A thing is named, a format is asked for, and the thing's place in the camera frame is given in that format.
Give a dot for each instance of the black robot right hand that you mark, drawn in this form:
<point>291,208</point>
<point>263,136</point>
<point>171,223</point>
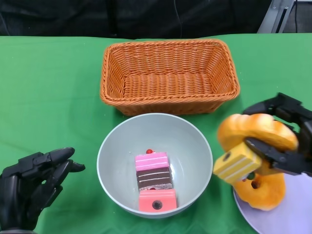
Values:
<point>306,146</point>

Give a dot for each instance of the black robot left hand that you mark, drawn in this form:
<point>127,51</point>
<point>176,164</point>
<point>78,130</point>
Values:
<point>17,195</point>

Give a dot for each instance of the orange striped bread roll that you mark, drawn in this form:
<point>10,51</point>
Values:
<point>268,195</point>

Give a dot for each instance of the yellow cake block black dot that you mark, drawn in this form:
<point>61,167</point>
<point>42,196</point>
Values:
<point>234,165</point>

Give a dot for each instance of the grey round bowl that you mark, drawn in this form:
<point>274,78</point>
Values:
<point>156,131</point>

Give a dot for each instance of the pale lavender plate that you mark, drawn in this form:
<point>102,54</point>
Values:
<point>292,207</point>

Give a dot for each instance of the pink cake block black dot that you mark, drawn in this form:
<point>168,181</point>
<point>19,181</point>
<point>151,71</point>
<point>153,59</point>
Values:
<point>146,200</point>

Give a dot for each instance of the chocolate layered cake slice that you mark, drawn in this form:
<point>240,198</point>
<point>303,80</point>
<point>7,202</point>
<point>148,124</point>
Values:
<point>153,180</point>

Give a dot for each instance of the pink layered cake slice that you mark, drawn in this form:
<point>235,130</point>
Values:
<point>151,161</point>

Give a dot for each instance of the orange wicker basket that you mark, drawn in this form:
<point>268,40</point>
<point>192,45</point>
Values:
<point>168,85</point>

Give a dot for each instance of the green tablecloth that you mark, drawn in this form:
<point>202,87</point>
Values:
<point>61,97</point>

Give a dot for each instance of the black backdrop cloth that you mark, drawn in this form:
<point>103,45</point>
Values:
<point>73,17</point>

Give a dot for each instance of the grey metal frame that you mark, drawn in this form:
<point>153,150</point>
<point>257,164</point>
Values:
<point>274,17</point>

